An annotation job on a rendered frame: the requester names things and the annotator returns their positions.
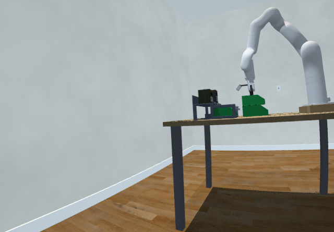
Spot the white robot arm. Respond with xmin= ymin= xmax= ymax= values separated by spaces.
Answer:
xmin=241 ymin=7 xmax=334 ymax=106

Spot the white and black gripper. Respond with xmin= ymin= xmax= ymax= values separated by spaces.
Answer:
xmin=245 ymin=78 xmax=255 ymax=95

